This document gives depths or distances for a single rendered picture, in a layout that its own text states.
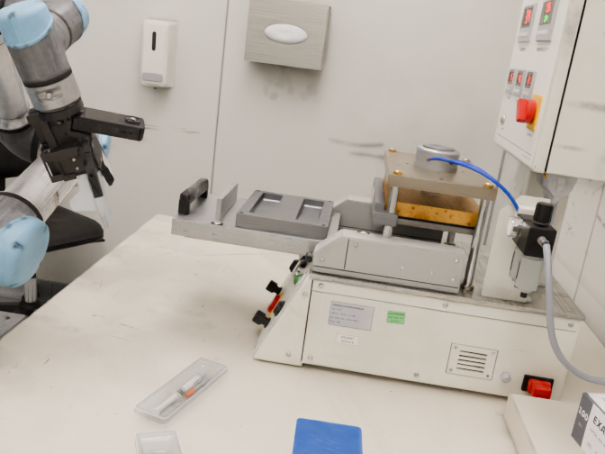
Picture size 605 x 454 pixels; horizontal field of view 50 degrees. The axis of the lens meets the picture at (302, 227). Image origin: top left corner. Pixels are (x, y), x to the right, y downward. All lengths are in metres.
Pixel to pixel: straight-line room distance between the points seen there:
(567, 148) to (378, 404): 0.51
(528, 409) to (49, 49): 0.91
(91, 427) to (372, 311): 0.48
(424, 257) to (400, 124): 1.66
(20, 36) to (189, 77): 1.78
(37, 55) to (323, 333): 0.63
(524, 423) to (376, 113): 1.83
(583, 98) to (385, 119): 1.69
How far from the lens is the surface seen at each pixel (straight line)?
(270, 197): 1.32
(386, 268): 1.09
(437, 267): 1.09
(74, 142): 1.11
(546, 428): 1.07
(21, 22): 1.03
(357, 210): 1.34
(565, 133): 1.08
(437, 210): 1.13
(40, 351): 1.18
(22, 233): 1.06
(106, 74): 2.89
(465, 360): 1.16
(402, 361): 1.15
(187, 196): 1.19
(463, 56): 2.71
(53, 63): 1.05
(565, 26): 1.07
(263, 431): 0.99
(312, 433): 1.00
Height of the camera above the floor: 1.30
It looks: 16 degrees down
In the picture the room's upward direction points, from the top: 8 degrees clockwise
